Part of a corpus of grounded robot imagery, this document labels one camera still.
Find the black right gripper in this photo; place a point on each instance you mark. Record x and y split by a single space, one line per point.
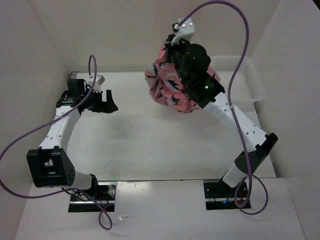
181 43

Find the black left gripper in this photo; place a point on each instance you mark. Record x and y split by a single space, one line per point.
107 107

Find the pink shark print shorts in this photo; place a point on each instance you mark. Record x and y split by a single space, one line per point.
166 89

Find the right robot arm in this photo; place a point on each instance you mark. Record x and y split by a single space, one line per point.
256 141

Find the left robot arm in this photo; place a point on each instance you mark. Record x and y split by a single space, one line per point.
49 164

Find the white plastic basket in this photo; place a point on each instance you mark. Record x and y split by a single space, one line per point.
247 85

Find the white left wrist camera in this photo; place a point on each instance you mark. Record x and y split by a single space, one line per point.
96 86

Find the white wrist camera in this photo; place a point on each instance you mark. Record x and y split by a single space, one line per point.
96 86
183 30

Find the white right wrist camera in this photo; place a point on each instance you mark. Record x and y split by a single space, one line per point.
183 30

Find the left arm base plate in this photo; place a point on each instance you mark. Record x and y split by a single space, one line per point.
105 196

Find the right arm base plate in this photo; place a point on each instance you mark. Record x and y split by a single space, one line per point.
217 198

